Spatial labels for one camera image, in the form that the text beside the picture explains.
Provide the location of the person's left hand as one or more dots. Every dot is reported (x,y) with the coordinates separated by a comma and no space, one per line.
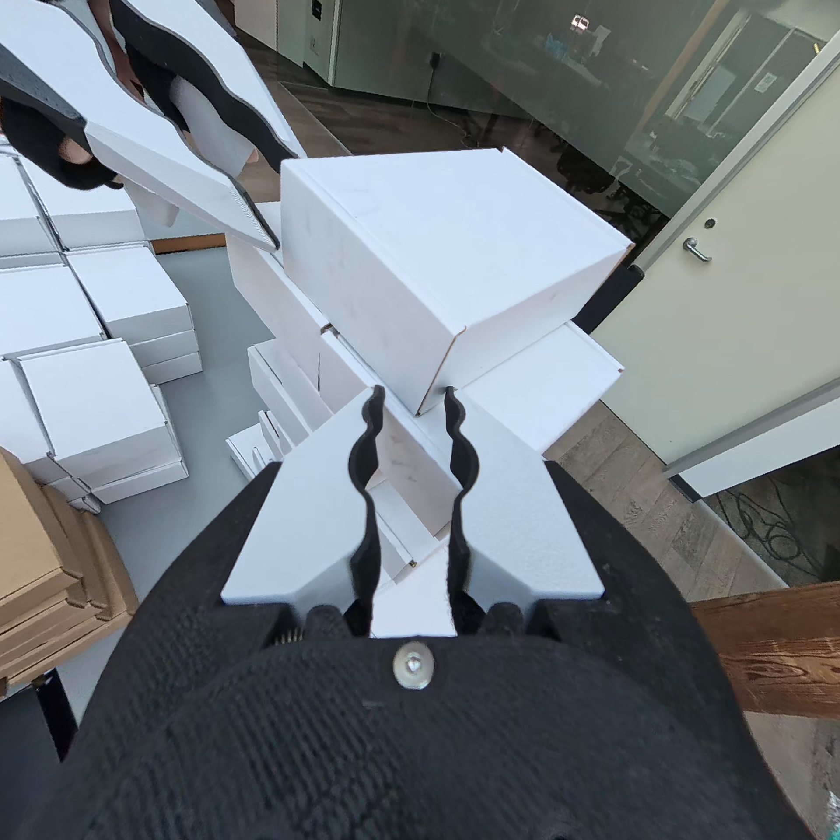
(111,39)

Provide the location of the wooden post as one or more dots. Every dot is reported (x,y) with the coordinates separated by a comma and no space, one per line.
(774,649)

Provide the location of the stack of white boxes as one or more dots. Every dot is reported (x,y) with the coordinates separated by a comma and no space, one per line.
(79,394)

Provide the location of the grey desk with wooden edge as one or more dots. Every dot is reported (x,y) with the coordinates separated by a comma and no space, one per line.
(190,241)

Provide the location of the stack of brown cardboard boxes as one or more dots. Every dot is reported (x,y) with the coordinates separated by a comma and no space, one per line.
(46,590)

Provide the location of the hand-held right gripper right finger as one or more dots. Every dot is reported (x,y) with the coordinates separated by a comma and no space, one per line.
(531,531)

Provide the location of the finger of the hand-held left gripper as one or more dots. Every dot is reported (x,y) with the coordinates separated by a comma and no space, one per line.
(229,65)
(151,151)

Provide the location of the cream door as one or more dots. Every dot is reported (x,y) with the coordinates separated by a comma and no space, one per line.
(735,315)

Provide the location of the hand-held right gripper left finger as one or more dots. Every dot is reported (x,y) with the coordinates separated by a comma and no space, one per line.
(295,531)

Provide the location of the row of white boxes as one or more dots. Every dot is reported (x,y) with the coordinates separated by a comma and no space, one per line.
(282,407)

